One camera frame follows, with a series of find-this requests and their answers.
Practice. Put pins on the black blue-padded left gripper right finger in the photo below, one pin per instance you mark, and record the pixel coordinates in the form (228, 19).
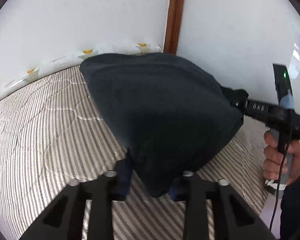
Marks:
(233, 218)

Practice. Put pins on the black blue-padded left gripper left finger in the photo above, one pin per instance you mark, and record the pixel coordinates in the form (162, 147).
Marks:
(63, 217)

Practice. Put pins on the black sweater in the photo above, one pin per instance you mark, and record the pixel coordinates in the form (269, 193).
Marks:
(170, 115)

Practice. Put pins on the person's dark-sleeved forearm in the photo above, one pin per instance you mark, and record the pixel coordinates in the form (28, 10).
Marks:
(290, 212)

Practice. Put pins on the person's right hand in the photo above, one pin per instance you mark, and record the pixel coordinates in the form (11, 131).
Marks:
(273, 160)

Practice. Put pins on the striped grey white mattress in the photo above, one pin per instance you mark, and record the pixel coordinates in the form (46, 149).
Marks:
(51, 132)

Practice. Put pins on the white patterned sheet at wall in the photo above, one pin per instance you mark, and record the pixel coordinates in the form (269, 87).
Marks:
(75, 59)

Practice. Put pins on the brown wooden door frame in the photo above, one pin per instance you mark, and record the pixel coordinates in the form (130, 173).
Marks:
(173, 25)

